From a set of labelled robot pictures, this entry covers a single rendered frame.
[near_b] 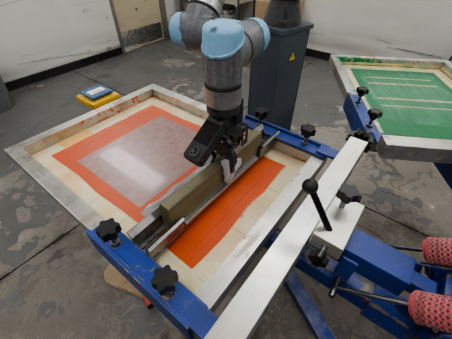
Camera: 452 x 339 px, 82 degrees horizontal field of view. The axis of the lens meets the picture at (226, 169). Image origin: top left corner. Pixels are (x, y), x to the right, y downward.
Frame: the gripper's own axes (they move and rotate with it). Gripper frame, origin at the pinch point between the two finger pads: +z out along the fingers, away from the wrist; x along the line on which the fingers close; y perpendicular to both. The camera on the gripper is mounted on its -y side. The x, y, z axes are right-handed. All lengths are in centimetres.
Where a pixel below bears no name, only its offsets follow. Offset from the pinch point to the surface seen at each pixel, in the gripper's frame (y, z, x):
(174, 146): 6.4, 5.4, 23.8
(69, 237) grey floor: -24, 101, 108
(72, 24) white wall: 143, 46, 367
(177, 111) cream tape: 23.2, 5.3, 39.3
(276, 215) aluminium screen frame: -0.3, 1.8, -17.4
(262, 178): 11.5, 5.3, -6.8
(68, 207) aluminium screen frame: -28.7, 1.9, 23.1
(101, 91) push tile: 13, 4, 75
